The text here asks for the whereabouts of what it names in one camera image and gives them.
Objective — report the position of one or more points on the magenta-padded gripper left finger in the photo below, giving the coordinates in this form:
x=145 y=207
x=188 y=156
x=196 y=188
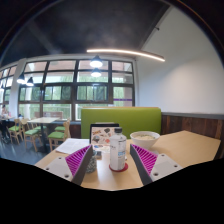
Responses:
x=77 y=160

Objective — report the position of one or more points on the curved linear ceiling light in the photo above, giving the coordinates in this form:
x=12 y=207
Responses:
x=126 y=52

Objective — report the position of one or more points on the black pendant ceiling lamps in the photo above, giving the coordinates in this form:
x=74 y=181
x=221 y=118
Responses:
x=96 y=62

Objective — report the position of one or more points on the white ceramic bowl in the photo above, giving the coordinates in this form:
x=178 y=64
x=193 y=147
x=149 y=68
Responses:
x=144 y=140

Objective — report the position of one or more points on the green upholstered bench backrest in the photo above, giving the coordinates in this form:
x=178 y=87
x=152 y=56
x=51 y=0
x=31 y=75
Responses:
x=133 y=118

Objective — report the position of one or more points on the white printed paper sheet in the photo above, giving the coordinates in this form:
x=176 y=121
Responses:
x=71 y=146

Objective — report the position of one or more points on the clear water bottle black cap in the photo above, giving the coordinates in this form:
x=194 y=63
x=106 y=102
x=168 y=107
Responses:
x=118 y=151

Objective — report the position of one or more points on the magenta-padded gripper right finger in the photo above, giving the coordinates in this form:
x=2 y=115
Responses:
x=146 y=160

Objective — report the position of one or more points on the large black-framed window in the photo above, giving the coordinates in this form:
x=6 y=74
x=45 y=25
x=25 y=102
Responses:
x=70 y=96

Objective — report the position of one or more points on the person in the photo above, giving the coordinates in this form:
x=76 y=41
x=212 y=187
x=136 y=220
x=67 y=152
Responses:
x=4 y=116

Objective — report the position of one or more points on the wooden chairs with green seats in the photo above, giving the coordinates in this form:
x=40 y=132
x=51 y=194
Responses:
x=31 y=132

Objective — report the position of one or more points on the black tablet with stickers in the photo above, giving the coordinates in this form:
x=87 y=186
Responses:
x=101 y=133

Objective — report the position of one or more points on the light wooden dining table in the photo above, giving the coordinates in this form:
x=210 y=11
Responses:
x=43 y=120

